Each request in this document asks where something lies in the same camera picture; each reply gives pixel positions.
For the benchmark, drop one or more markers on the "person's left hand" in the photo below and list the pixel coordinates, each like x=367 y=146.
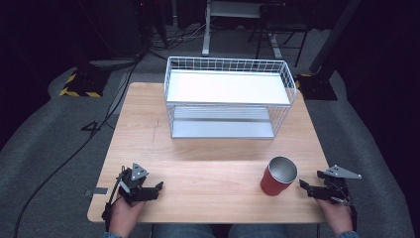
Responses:
x=125 y=216

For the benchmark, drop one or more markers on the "black floor tape mark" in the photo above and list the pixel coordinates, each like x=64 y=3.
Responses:
x=91 y=127

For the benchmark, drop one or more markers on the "white desk frame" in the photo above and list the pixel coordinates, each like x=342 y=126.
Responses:
x=231 y=10

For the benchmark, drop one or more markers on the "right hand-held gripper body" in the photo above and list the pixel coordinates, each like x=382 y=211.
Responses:
x=333 y=188

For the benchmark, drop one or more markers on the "grey tape strip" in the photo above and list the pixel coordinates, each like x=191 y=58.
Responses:
x=99 y=191

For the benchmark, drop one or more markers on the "black metal chair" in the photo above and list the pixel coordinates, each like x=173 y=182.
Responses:
x=280 y=28

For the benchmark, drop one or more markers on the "red metal cup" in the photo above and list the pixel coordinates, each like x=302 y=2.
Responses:
x=279 y=177

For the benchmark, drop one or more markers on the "person's right leg in jeans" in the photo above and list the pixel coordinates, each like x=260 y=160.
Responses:
x=261 y=231

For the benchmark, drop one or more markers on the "person's leg in jeans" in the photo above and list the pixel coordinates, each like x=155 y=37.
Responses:
x=183 y=231
x=261 y=231

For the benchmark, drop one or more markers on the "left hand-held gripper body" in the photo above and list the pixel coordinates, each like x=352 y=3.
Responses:
x=136 y=185

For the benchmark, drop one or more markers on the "person's right hand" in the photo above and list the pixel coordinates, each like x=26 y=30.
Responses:
x=336 y=216

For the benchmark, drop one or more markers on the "black slanted stand pole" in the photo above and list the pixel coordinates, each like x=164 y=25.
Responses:
x=333 y=36

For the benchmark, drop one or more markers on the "person's left leg in jeans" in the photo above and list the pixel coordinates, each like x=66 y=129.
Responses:
x=183 y=231

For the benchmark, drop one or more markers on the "black yellow striped stand base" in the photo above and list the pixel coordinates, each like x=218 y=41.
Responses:
x=317 y=87
x=85 y=82

